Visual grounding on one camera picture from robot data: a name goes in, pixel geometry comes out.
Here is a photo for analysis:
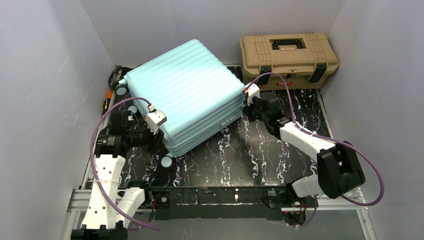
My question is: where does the tan plastic toolbox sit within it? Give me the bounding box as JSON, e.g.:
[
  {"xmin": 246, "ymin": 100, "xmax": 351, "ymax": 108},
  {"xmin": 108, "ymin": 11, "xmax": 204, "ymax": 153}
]
[{"xmin": 239, "ymin": 32, "xmax": 339, "ymax": 91}]

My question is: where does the light blue suitcase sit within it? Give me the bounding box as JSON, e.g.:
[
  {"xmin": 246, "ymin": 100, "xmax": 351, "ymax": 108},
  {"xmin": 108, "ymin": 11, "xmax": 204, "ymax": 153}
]
[{"xmin": 121, "ymin": 39, "xmax": 245, "ymax": 157}]

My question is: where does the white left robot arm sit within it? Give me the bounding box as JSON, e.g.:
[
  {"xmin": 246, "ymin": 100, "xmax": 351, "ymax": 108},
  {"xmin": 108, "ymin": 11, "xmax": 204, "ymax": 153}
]
[{"xmin": 70, "ymin": 110, "xmax": 153, "ymax": 240}]

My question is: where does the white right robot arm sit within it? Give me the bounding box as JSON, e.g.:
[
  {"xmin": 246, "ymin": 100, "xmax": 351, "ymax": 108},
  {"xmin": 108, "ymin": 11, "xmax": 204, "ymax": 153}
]
[{"xmin": 243, "ymin": 92, "xmax": 366, "ymax": 201}]

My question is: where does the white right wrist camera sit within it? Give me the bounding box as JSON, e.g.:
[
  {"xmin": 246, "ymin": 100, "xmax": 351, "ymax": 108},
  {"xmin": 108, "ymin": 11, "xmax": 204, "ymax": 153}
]
[{"xmin": 243, "ymin": 82, "xmax": 260, "ymax": 106}]

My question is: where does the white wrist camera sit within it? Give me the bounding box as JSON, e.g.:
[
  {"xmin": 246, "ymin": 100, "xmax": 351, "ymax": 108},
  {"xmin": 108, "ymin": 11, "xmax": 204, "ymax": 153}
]
[
  {"xmin": 243, "ymin": 82, "xmax": 260, "ymax": 106},
  {"xmin": 144, "ymin": 103, "xmax": 167, "ymax": 135}
]

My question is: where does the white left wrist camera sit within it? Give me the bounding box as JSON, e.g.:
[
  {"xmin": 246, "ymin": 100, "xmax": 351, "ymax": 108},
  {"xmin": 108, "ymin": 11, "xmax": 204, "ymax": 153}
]
[{"xmin": 144, "ymin": 103, "xmax": 167, "ymax": 135}]

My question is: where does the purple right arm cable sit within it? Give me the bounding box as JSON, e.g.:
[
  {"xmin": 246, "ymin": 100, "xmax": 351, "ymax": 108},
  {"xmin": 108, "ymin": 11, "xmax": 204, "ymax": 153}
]
[{"xmin": 243, "ymin": 72, "xmax": 386, "ymax": 229}]

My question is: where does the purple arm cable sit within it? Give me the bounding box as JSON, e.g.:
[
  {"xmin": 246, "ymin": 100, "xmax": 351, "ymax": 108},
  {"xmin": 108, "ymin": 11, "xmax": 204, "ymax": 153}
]
[
  {"xmin": 89, "ymin": 96, "xmax": 162, "ymax": 231},
  {"xmin": 243, "ymin": 72, "xmax": 386, "ymax": 229}
]

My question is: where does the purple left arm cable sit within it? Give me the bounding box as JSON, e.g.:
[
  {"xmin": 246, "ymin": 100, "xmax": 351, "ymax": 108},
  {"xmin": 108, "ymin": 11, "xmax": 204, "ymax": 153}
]
[{"xmin": 89, "ymin": 96, "xmax": 162, "ymax": 231}]

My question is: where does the orange handled screwdriver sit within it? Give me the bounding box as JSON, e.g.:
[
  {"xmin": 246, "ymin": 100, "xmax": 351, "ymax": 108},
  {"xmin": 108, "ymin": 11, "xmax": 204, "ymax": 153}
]
[{"xmin": 102, "ymin": 90, "xmax": 113, "ymax": 115}]

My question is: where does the black coiled cable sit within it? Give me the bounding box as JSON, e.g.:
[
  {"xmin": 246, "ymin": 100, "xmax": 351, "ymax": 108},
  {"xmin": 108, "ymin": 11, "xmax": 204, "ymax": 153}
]
[{"xmin": 108, "ymin": 66, "xmax": 133, "ymax": 89}]

